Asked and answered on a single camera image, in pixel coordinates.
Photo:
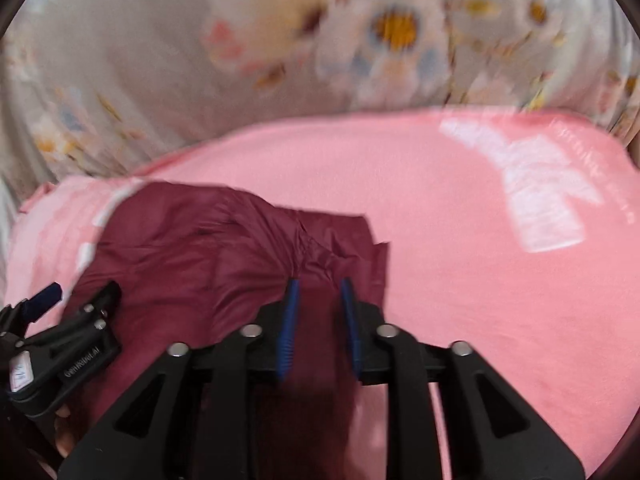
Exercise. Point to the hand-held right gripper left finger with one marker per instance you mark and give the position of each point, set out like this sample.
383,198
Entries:
288,330

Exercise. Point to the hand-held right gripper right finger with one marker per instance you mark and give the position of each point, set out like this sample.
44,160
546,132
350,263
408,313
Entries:
351,327

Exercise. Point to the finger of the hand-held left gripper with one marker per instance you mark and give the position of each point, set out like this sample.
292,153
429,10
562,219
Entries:
100,305
44,300

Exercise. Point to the maroon quilted puffer jacket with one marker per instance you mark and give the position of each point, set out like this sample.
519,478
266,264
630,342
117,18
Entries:
200,260

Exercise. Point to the person's left hand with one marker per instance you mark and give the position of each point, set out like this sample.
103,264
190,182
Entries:
64,430

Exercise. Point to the pink blanket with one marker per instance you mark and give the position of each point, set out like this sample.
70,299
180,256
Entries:
450,260

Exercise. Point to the grey floral quilt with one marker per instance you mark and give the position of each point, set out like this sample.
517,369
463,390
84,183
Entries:
150,85

